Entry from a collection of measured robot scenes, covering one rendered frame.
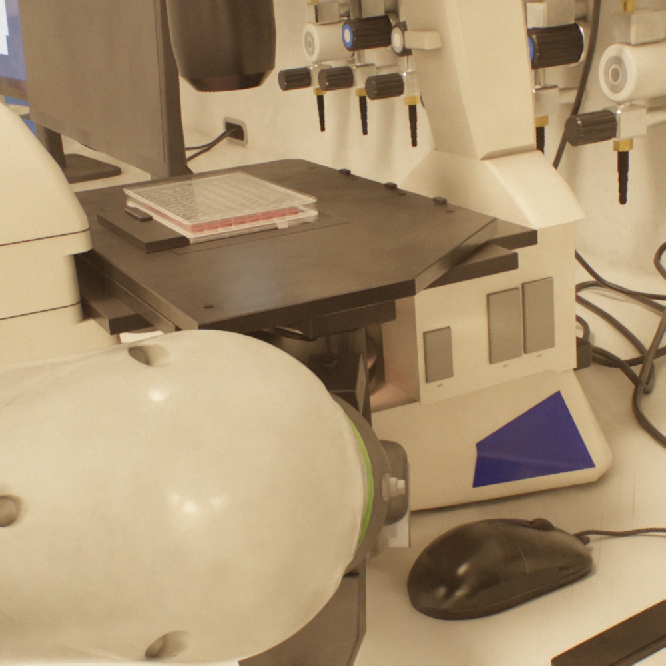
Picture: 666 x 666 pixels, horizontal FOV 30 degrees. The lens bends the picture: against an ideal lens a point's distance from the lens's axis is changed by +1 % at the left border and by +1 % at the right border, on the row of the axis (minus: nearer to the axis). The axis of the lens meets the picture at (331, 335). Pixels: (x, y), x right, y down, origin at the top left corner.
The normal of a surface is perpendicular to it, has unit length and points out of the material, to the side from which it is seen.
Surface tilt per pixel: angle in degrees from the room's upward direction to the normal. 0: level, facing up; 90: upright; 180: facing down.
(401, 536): 65
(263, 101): 90
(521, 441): 48
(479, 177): 90
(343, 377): 23
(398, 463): 82
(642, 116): 90
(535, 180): 29
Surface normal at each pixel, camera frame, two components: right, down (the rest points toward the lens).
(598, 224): -0.90, 0.21
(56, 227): 0.43, 0.25
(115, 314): -0.08, -0.94
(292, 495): 0.58, -0.12
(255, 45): 0.61, 0.34
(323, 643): -0.18, -0.11
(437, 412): 0.25, -0.43
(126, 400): -0.30, -0.63
